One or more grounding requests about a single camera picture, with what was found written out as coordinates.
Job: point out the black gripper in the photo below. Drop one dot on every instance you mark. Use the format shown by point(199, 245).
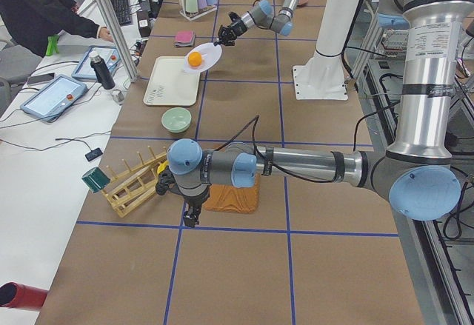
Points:
point(193, 203)
point(232, 29)

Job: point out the white round plate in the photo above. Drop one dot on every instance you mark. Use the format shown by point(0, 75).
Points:
point(211, 54)

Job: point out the orange fruit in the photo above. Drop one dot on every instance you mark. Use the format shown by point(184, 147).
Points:
point(195, 59)

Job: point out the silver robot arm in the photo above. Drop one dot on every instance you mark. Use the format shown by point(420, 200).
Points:
point(261, 15)

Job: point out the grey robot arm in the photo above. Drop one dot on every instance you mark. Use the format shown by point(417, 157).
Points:
point(413, 174)

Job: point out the cream bear tray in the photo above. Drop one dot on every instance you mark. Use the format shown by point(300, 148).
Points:
point(170, 85)

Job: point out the pink and grey cloth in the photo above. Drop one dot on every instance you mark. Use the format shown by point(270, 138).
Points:
point(185, 38)

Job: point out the wooden cutting board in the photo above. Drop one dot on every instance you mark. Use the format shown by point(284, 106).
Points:
point(225, 198)

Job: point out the green plastic cup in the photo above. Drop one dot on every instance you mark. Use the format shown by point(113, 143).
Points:
point(191, 7)

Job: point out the yellow mug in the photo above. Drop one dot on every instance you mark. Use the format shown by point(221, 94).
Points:
point(162, 166)

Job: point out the wooden peg drying rack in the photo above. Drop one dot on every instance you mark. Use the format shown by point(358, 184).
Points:
point(132, 186)

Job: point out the green bowl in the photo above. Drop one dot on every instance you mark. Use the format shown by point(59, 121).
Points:
point(176, 120)

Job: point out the dark green mug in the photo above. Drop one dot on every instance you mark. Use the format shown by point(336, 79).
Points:
point(95, 179)

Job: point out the black keyboard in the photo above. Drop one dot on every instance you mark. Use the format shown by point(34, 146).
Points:
point(122, 11)

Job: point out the blue teach pendant far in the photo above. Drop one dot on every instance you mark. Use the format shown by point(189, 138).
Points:
point(108, 56)

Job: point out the blue teach pendant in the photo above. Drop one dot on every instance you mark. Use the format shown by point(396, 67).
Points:
point(54, 98)
point(108, 56)

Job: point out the small metal cylinder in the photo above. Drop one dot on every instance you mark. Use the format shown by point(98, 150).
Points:
point(117, 96)

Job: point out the small black device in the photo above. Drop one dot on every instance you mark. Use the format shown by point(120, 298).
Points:
point(93, 154)

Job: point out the black water bottle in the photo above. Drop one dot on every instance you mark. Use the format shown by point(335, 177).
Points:
point(101, 70)

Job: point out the blue teach pendant near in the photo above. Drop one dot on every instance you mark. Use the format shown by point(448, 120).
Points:
point(54, 98)

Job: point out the smartphone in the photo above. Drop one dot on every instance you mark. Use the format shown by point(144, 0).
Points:
point(40, 79)

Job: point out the person in black clothes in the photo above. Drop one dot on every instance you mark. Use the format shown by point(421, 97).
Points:
point(31, 22)

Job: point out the red cylinder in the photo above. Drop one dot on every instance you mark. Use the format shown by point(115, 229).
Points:
point(24, 297)

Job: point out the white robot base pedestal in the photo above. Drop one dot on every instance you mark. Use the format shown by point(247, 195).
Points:
point(322, 77)

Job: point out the aluminium frame post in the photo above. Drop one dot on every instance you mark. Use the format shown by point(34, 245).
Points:
point(108, 14)

